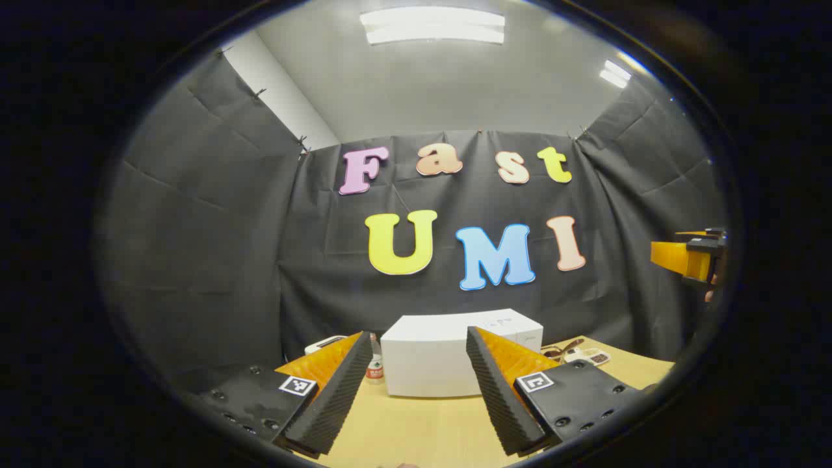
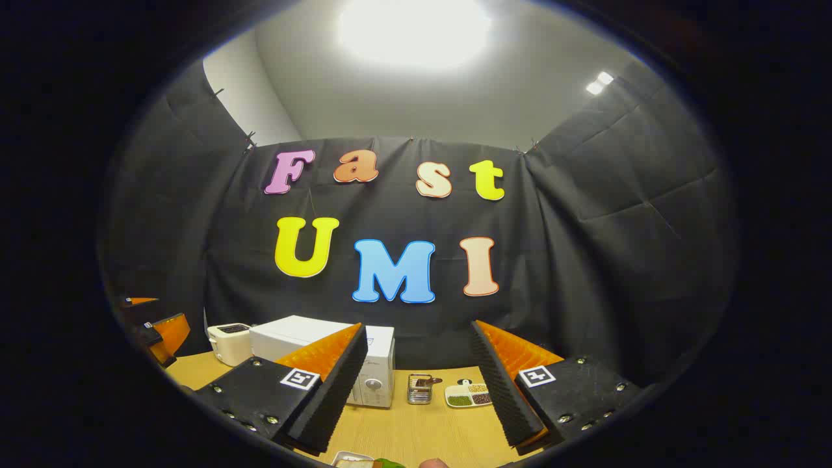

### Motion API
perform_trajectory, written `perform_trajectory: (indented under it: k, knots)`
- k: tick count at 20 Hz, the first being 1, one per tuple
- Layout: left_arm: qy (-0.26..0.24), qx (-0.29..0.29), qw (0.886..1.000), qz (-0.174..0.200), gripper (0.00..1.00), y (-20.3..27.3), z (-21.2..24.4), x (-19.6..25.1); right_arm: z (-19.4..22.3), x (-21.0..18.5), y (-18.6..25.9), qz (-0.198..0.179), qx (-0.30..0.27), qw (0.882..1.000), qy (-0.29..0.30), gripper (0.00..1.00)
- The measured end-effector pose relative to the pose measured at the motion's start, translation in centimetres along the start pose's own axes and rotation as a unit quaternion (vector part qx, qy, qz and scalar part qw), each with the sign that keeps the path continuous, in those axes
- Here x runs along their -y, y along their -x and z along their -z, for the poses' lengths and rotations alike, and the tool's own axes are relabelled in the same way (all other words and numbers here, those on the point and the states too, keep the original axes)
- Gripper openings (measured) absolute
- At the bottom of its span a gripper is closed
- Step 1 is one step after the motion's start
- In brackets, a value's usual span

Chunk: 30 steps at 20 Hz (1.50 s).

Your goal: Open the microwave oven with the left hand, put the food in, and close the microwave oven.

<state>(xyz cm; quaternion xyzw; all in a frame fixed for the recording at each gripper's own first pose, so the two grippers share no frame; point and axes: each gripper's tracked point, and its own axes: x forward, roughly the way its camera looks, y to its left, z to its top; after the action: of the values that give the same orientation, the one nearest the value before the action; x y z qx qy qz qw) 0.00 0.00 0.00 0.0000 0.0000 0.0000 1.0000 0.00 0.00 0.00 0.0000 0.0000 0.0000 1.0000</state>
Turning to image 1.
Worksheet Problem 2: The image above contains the clear bottle with red label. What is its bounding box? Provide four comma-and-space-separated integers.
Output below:
365, 335, 385, 384

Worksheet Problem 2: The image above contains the small ceiling light panel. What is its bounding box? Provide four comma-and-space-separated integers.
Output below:
599, 60, 632, 88

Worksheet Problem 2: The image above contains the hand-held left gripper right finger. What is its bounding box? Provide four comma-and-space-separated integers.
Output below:
466, 326, 651, 457

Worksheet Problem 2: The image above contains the large ceiling light panel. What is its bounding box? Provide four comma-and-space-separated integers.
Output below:
361, 8, 506, 45

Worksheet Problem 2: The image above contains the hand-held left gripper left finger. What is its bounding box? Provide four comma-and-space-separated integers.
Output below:
188, 331, 374, 459

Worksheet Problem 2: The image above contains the white divided spice dish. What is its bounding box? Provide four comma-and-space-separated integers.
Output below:
564, 348, 612, 367

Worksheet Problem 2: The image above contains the white toaster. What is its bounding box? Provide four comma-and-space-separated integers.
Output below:
304, 335, 348, 355

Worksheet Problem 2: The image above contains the white microwave oven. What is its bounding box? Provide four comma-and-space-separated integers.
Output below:
380, 309, 544, 398

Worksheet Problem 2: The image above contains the black backdrop cloth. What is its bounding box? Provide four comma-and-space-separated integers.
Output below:
97, 49, 729, 391

